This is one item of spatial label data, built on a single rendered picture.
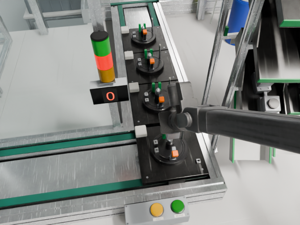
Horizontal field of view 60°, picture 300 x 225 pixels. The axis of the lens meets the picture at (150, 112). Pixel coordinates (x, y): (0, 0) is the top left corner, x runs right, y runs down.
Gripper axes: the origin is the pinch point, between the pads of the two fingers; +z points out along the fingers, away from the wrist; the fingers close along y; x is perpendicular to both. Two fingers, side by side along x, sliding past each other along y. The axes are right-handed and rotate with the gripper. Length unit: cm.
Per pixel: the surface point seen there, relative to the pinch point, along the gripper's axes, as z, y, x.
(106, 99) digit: 1.6, 20.3, -10.4
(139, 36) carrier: 56, 2, -50
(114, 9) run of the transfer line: 84, 13, -79
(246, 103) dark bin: -7.7, -22.7, -2.3
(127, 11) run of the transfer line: 88, 4, -79
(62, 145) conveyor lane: 21.6, 41.3, 3.4
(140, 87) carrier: 34.8, 6.3, -17.9
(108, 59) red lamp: -10.6, 17.7, -20.3
